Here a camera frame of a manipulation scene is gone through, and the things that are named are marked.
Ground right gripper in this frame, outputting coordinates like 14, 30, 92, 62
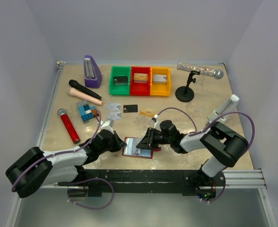
136, 127, 172, 149

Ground red leather card holder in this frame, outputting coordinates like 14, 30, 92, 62
122, 137, 161, 159

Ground gold credit card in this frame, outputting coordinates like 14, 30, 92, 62
140, 107, 155, 117

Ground silver credit card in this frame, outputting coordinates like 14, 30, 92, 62
124, 138, 141, 156
107, 112, 121, 120

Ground grey credit card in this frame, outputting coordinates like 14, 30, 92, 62
123, 105, 138, 113

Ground blue credit card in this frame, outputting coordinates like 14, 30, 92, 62
106, 103, 121, 112

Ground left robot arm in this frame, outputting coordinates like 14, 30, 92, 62
5, 129, 126, 198

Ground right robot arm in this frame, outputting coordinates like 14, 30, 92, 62
136, 120, 249, 185

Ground black card stack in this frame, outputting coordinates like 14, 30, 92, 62
113, 76, 128, 87

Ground silver card stack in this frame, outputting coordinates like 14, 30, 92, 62
152, 74, 167, 84

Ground gold card stack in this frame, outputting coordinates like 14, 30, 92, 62
133, 73, 148, 84

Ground blue toy brick block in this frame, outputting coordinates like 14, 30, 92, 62
76, 100, 99, 123

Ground red plastic bin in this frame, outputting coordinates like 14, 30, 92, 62
130, 66, 151, 96

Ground pink microphone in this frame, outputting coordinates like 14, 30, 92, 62
67, 87, 103, 106

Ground black microphone stand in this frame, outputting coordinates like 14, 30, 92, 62
175, 71, 200, 103

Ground yellow plastic bin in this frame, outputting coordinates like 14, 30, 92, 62
150, 67, 171, 97

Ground red glitter microphone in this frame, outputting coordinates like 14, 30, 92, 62
57, 108, 81, 144

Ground green plastic bin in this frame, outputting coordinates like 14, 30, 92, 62
109, 66, 131, 96

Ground purple metronome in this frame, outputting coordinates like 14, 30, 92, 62
83, 55, 102, 88

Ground black microphone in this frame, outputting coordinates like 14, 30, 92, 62
69, 79, 101, 100

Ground white metronome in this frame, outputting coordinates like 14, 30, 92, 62
206, 94, 240, 126

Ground silver glitter microphone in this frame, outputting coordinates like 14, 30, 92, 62
177, 62, 224, 79

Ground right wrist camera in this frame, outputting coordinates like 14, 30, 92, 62
152, 114, 161, 131

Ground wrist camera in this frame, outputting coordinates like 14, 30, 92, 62
100, 119, 114, 134
152, 114, 161, 131

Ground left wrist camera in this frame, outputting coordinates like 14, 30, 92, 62
100, 119, 114, 134

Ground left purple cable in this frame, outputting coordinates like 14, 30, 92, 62
11, 110, 116, 210

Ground purple cable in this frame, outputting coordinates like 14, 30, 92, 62
154, 107, 256, 204
11, 110, 116, 210

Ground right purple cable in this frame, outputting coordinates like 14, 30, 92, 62
154, 107, 256, 204

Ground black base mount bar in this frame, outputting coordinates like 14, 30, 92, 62
58, 169, 225, 197

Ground aluminium frame rail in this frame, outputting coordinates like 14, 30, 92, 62
36, 61, 66, 148

